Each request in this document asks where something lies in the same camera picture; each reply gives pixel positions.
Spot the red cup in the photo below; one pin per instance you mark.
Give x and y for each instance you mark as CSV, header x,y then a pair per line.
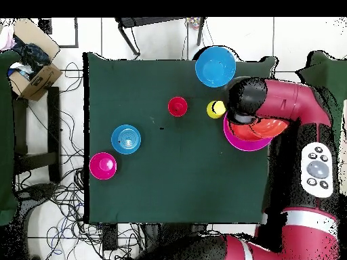
x,y
177,106

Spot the yellow cup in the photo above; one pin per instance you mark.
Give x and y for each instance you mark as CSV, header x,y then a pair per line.
x,y
212,112

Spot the large blue bowl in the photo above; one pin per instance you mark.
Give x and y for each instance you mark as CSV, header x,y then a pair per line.
x,y
215,66

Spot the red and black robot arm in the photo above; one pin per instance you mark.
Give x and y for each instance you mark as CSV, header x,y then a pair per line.
x,y
284,100

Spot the dark green tablecloth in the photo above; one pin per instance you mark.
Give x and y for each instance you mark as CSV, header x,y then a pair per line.
x,y
162,189

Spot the small blue bowl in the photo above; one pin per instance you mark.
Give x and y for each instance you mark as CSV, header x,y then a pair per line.
x,y
126,139

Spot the large pink bowl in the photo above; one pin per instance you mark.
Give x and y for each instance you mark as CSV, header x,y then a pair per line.
x,y
244,146

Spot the small magenta bowl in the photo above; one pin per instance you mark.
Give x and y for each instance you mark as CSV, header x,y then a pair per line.
x,y
103,165

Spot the black rectangular box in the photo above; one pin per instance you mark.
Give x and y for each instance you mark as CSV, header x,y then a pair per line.
x,y
109,238

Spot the colourful small objects pile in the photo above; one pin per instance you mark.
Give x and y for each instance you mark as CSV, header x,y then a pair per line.
x,y
193,23

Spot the cardboard box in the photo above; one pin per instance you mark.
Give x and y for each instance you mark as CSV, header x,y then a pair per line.
x,y
40,81

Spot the dark blue cloth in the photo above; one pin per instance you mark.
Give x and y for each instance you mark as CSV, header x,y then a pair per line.
x,y
32,57

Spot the green cloth covered table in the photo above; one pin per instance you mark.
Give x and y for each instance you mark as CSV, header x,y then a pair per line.
x,y
6,135
333,73

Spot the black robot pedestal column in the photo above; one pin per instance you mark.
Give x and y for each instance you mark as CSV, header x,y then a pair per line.
x,y
173,233

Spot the black bench frame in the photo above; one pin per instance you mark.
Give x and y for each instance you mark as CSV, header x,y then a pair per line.
x,y
53,122

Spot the black stool frame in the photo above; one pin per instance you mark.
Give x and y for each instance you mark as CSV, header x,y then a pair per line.
x,y
127,22

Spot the black pedestal leg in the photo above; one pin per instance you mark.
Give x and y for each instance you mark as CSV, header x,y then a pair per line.
x,y
40,191

